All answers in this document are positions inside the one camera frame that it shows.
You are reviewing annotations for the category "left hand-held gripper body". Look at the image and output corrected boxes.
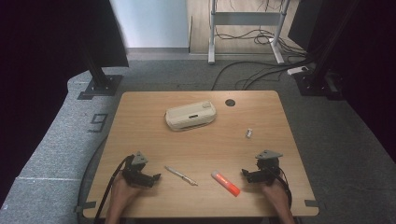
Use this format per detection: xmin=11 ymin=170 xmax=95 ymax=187
xmin=121 ymin=151 xmax=149 ymax=188

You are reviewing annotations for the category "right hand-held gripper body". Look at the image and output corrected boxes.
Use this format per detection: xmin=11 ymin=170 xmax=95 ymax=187
xmin=255 ymin=149 xmax=284 ymax=184

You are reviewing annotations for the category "orange highlighter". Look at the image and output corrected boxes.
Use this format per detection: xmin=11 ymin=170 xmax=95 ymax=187
xmin=210 ymin=169 xmax=242 ymax=198

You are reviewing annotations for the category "beige pencil case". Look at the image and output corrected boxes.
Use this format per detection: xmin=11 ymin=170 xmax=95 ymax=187
xmin=164 ymin=99 xmax=218 ymax=132

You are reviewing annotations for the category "person's left hand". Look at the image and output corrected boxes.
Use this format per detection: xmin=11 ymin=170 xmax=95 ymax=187
xmin=110 ymin=173 xmax=143 ymax=208

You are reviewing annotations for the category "person's right hand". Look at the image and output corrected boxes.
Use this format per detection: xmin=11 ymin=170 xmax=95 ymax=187
xmin=261 ymin=179 xmax=291 ymax=210

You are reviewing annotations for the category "silver pen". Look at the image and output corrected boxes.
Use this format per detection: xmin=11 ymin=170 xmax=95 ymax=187
xmin=163 ymin=165 xmax=199 ymax=187

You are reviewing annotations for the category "black metal stand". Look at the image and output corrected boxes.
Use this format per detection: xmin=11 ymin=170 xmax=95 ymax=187
xmin=77 ymin=31 xmax=124 ymax=101
xmin=293 ymin=0 xmax=362 ymax=101

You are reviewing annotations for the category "white power strip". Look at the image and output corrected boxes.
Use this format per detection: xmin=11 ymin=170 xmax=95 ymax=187
xmin=286 ymin=65 xmax=309 ymax=76

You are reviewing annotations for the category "dark panel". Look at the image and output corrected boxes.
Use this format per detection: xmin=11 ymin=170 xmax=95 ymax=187
xmin=287 ymin=0 xmax=326 ymax=52

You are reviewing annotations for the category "black curtain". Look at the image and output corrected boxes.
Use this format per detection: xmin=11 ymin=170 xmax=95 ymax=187
xmin=0 ymin=0 xmax=130 ymax=206

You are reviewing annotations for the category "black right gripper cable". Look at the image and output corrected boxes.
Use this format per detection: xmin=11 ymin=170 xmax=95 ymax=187
xmin=274 ymin=167 xmax=293 ymax=209

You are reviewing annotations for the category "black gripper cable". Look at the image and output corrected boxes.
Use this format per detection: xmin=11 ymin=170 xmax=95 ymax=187
xmin=274 ymin=167 xmax=293 ymax=209
xmin=93 ymin=154 xmax=135 ymax=224

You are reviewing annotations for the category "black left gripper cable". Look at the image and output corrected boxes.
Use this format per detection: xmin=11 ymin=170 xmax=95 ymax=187
xmin=93 ymin=154 xmax=135 ymax=224

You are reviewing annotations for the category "long black floor cable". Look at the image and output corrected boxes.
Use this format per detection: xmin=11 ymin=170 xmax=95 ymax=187
xmin=210 ymin=60 xmax=310 ymax=91

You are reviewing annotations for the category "tangle of black floor cables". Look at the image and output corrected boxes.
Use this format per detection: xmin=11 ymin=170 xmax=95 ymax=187
xmin=214 ymin=27 xmax=309 ymax=59

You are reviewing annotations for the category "white desk frame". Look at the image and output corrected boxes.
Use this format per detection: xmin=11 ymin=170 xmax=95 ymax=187
xmin=207 ymin=0 xmax=292 ymax=65

